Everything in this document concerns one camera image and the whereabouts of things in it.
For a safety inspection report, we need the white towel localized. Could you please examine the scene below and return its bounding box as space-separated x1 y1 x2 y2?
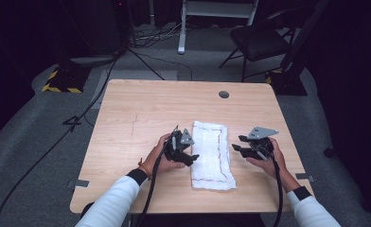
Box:
189 120 239 192

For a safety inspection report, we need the thin curved black cable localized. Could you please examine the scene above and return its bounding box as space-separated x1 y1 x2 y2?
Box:
135 51 194 82

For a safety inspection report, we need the small black floor object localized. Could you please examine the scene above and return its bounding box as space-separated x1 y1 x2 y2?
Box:
323 146 337 159

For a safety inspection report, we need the person's right hand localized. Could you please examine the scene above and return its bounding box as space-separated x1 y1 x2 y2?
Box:
245 137 289 181

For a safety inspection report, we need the white desk frame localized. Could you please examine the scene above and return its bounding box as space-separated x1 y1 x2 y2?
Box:
177 0 260 56

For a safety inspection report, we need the black equipment cabinet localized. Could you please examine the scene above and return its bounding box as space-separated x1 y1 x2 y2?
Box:
67 0 133 60

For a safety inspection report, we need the bundle of floor cables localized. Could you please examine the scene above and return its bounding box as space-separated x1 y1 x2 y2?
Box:
131 17 188 49

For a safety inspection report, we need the left hand-held gripper cable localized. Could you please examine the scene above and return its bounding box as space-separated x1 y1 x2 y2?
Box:
133 137 175 227

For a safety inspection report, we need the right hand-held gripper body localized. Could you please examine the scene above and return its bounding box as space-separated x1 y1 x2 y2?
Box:
246 126 280 162

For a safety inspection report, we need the black folding chair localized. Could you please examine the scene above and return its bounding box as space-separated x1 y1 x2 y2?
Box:
218 9 302 83

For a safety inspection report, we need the orange bracelet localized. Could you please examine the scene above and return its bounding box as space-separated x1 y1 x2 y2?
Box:
137 157 151 180

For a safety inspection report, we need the hand-held gripper cable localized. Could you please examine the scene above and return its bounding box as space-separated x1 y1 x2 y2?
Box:
270 155 285 227
133 137 175 227

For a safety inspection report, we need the person's left hand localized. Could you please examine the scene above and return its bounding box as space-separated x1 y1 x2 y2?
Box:
141 132 186 178

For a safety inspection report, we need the black stand with striped base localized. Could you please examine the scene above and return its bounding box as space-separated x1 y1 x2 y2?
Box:
41 63 92 95

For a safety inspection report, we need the grey tape strip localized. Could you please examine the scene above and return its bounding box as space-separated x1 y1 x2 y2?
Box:
294 172 316 183
66 179 90 189

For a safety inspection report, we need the black slanted stand striped base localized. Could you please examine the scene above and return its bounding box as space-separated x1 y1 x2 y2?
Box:
265 0 330 96

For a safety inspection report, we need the right hand-held gripper cable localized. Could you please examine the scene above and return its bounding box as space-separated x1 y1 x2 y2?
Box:
270 155 285 227

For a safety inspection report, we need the person's dark lap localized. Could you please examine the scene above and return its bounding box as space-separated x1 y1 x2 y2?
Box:
80 202 267 227

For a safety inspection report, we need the straight black floor cable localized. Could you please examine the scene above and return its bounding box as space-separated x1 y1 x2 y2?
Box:
126 46 167 81

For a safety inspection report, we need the long black floor cable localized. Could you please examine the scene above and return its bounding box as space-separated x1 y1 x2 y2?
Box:
0 58 118 227

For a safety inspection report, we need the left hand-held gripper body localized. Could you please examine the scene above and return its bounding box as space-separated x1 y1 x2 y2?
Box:
164 125 196 163

